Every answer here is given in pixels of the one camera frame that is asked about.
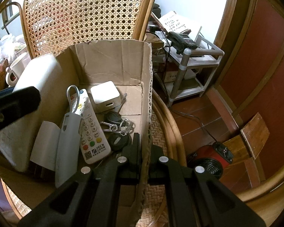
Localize white power bank with strap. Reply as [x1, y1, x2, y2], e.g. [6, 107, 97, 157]
[55, 85, 82, 188]

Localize white remote control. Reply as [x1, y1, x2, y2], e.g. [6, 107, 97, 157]
[0, 54, 61, 172]

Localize white remote coloured buttons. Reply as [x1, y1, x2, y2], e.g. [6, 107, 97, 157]
[70, 89, 111, 165]

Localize white wall charger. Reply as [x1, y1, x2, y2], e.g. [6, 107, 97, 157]
[30, 121, 60, 171]

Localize black keys with carabiner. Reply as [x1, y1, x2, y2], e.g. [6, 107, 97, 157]
[100, 93, 134, 153]

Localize white cube charger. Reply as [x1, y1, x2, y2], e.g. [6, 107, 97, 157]
[88, 80, 122, 113]

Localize brown cardboard box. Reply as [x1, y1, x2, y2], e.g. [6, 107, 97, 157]
[0, 40, 152, 226]

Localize cream ceramic mug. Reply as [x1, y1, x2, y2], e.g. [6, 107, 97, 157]
[5, 52, 31, 87]

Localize red black fan heater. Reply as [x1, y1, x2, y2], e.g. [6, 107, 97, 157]
[186, 141, 233, 179]

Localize clear plastic bag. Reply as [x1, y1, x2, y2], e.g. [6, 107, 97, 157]
[0, 34, 27, 63]

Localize small wooden stool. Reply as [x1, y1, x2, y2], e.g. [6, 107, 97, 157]
[223, 112, 270, 165]

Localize rattan cane armchair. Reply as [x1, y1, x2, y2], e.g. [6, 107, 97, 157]
[0, 0, 284, 227]

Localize grey metal side shelf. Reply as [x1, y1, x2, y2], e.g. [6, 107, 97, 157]
[154, 33, 224, 107]

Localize black desk telephone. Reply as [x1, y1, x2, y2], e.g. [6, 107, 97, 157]
[167, 32, 198, 54]

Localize handwritten paper notebook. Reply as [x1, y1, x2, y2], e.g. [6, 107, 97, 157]
[158, 11, 191, 33]

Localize black floor power cable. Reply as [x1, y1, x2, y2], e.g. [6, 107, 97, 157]
[169, 107, 219, 144]

